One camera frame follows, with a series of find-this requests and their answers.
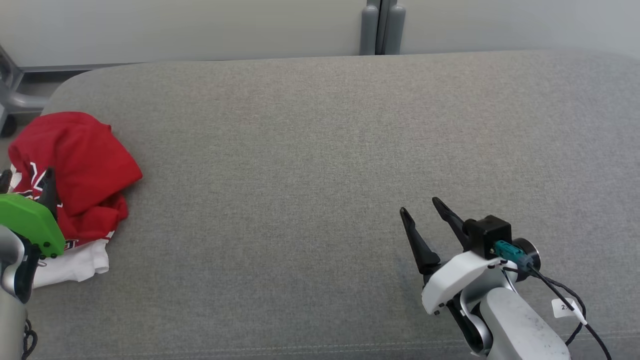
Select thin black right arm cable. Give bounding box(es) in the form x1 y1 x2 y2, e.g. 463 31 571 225
502 267 587 346

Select grey partition post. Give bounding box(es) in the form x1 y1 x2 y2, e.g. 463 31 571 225
360 0 380 56
384 0 407 56

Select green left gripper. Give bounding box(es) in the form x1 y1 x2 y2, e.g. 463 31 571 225
0 167 66 258

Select grey fabric sofa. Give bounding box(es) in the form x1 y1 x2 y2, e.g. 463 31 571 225
20 49 640 360

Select white paper cable label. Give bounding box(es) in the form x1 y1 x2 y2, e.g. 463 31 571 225
551 298 583 321

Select red number 23 jersey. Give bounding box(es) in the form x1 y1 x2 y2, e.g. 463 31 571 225
9 162 130 289

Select black cable with teal plug, right arm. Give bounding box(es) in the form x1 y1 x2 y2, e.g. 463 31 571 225
494 241 612 360

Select black cable with teal plug, arm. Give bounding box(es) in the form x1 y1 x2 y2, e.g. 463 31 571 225
21 319 39 360
494 241 612 360

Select red shorts with white stripe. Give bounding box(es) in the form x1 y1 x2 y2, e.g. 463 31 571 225
7 111 144 218

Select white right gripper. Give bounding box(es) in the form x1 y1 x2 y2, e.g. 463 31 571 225
400 196 516 316

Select black cable with teal plug, left arm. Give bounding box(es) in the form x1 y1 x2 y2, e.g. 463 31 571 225
21 319 39 360

